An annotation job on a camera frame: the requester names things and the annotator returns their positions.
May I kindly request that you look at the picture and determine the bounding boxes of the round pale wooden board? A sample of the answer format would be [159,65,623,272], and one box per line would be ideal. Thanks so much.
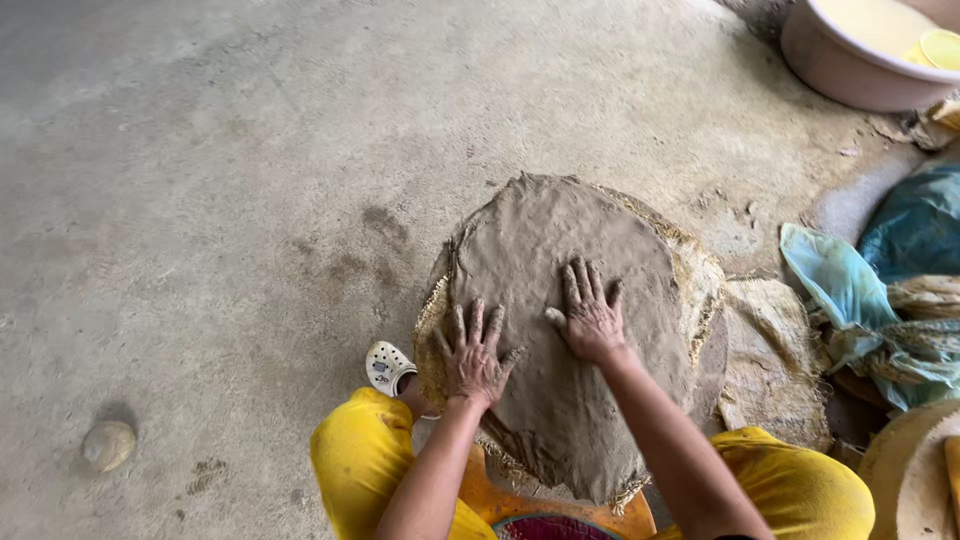
[858,399,960,540]

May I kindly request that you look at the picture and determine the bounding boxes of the rounded beige stone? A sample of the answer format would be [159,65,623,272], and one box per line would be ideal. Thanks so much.
[80,420,138,474]

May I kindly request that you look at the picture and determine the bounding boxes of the crumpled burlap piece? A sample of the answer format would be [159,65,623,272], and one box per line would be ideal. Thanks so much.
[887,273,960,321]

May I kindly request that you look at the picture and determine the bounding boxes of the light blue plastic sheet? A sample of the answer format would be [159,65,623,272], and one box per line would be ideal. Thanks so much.
[779,222,960,413]

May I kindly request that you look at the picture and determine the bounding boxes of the person's right hand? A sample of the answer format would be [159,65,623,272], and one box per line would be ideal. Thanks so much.
[544,258,629,366]

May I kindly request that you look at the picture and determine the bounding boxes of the person's yellow trousers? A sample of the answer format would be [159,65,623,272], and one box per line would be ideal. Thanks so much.
[309,387,877,540]

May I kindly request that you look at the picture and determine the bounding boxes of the orange wooden stick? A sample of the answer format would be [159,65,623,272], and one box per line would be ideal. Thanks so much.
[943,435,960,530]

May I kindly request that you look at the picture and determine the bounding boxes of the person's left hand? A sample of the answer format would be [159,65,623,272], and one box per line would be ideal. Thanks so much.
[432,297,525,408]

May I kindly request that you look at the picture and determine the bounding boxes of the frayed burlap scrap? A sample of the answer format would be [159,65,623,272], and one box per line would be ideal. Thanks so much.
[903,99,960,153]

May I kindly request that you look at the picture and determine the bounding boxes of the folded burlap sack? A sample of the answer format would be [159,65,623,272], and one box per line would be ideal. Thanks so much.
[716,276,834,453]

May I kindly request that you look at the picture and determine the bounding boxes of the grey clay slab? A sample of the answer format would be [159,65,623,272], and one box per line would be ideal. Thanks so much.
[431,172,696,508]

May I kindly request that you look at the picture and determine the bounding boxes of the frayed burlap cloth under clay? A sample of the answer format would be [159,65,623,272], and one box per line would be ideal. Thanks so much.
[411,176,729,519]

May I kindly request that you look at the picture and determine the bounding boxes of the dark teal plastic bag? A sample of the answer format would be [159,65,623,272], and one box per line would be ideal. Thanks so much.
[856,165,960,285]

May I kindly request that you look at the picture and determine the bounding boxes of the white perforated clog shoe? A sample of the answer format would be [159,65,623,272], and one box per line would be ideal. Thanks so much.
[365,340,420,398]

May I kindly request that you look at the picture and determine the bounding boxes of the orange plastic stool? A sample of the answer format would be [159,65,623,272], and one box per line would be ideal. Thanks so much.
[457,442,658,540]

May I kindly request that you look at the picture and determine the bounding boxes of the pink plastic basin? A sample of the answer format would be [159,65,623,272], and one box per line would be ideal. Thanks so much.
[779,0,960,114]

